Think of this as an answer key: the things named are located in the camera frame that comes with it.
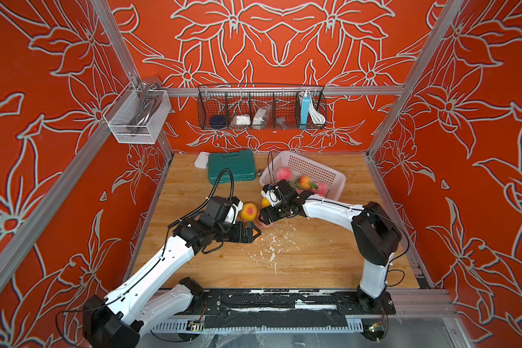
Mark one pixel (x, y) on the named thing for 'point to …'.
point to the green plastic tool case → (242, 163)
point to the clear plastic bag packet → (260, 117)
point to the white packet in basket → (243, 119)
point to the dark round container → (218, 121)
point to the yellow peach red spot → (249, 212)
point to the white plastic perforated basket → (303, 172)
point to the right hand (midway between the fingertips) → (261, 215)
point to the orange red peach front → (304, 182)
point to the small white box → (202, 159)
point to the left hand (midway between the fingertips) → (249, 231)
